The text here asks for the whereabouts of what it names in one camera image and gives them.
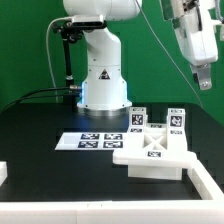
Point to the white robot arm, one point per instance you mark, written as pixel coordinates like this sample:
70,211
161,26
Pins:
104,90

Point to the white border wall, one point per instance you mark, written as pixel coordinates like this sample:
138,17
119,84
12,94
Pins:
208,210

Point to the white chair seat block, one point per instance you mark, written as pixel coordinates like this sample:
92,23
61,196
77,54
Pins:
163,173

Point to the white marker cube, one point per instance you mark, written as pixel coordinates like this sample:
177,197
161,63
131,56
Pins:
137,116
176,118

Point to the white small block left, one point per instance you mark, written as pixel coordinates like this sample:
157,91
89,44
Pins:
3,172

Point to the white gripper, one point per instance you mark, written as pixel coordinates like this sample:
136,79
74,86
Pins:
195,36

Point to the black camera on stand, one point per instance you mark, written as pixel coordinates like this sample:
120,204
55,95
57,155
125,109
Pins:
71,32

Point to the white marker base plate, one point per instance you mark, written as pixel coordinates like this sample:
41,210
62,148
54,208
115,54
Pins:
91,141

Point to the white chair back frame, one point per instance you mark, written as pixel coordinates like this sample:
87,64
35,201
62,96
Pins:
155,146

